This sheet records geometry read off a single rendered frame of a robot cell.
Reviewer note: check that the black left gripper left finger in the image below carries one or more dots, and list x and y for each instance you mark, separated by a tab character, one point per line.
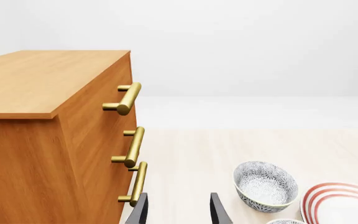
139	211

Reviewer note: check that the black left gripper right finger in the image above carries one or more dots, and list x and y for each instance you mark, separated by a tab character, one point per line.
219	210

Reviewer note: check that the patterned bowl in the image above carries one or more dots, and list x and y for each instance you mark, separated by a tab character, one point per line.
286	221
264	186

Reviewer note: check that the wooden cabinet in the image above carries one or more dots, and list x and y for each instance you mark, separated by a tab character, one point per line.
42	140

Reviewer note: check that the white plate with red rings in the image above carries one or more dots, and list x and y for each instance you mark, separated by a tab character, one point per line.
340	204

